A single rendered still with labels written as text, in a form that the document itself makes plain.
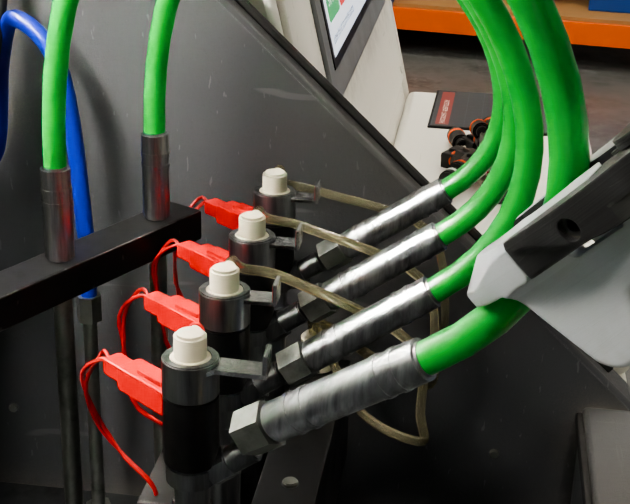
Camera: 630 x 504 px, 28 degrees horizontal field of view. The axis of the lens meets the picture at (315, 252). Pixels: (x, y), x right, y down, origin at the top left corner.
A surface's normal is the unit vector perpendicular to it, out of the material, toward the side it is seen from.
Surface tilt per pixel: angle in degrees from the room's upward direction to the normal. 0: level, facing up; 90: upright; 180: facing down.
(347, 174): 90
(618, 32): 90
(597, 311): 101
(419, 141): 0
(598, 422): 0
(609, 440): 0
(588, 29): 90
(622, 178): 93
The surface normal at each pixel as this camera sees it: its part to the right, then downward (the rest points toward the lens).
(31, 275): 0.03, -0.92
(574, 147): 0.10, 0.32
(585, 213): -0.56, 0.46
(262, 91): -0.14, 0.38
